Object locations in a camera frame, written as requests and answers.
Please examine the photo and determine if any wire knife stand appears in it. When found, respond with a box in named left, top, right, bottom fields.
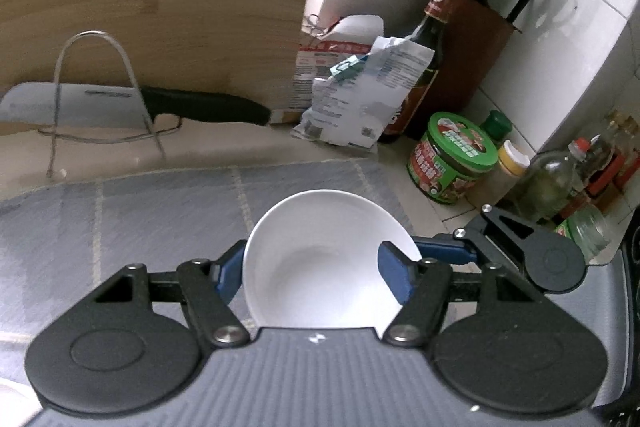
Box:
left=32, top=29, right=166, bottom=180

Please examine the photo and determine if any green label glass jar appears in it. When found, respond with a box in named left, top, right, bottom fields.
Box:
left=552, top=204, right=612, bottom=263

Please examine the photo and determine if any blue grey checked towel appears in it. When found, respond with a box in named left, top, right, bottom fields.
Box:
left=1, top=159, right=410, bottom=385

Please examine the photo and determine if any floral bowl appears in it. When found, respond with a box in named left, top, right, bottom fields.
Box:
left=243, top=190, right=421, bottom=333

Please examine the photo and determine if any cleaver knife black handle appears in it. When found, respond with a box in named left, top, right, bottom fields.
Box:
left=1, top=81, right=271, bottom=130

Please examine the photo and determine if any dark soy sauce bottle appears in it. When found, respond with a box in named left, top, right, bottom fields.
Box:
left=378, top=0, right=459, bottom=144

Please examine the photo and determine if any yellow lidded spice jar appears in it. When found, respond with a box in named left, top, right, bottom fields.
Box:
left=466, top=140, right=530, bottom=208

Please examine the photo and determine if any red white clipped food bag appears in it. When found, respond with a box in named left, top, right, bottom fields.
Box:
left=270, top=14, right=384, bottom=124

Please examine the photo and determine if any wooden knife block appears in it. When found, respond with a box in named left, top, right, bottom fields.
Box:
left=406, top=0, right=530, bottom=139

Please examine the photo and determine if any green lidded sauce tub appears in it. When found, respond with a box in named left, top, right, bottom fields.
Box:
left=407, top=113, right=498, bottom=205

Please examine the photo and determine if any dark oil glass bottle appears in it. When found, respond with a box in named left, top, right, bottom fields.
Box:
left=506, top=138, right=590, bottom=222

